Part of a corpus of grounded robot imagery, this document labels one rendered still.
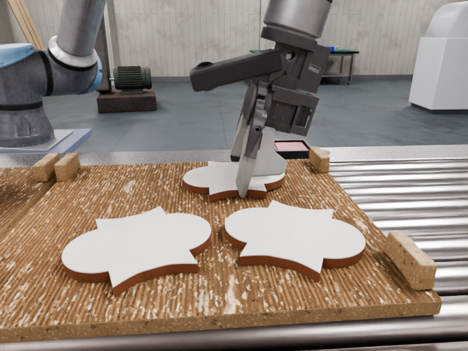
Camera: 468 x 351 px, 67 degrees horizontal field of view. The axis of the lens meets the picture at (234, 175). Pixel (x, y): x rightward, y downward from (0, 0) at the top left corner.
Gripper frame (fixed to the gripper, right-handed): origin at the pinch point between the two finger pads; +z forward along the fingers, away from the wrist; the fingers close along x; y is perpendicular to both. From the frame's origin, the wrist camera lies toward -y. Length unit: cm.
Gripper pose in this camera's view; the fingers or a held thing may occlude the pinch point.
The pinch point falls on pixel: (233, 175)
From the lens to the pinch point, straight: 50.8
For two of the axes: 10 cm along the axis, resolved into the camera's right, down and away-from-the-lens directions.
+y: 9.6, 2.0, 1.7
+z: -2.5, 9.0, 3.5
